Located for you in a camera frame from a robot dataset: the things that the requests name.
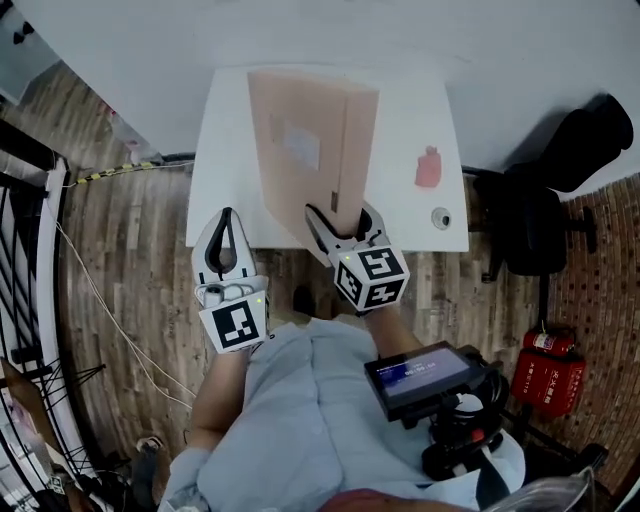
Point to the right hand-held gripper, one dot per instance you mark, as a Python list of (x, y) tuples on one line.
[(372, 275)]

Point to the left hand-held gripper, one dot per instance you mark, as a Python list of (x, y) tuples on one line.
[(235, 320)]

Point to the tall beige cardboard box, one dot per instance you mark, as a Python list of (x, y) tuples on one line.
[(305, 150)]

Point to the person's right forearm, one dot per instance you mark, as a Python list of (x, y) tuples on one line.
[(395, 335)]

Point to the person's left forearm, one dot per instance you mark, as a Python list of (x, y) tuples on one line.
[(220, 400)]

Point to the person's black left shoe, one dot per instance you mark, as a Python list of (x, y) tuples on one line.
[(303, 300)]

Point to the small pink bottle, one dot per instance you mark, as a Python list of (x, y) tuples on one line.
[(428, 170)]

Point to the white table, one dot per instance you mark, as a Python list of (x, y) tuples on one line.
[(225, 150)]

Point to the clear water bottle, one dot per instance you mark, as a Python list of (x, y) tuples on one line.
[(125, 130)]

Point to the black screen device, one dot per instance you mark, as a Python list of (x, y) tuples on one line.
[(420, 375)]

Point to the black office chair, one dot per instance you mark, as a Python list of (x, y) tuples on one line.
[(540, 220)]

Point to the person's light blue shirt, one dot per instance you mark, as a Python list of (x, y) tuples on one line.
[(300, 430)]

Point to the black metal railing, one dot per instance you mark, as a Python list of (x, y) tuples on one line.
[(25, 250)]

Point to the red fire extinguisher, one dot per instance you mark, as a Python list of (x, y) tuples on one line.
[(547, 341)]

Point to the brown cardboard sheet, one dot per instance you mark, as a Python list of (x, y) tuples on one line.
[(22, 395)]

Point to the red fire extinguisher box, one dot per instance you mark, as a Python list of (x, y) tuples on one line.
[(547, 385)]

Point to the black chest mount rig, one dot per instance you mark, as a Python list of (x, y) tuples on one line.
[(465, 440)]

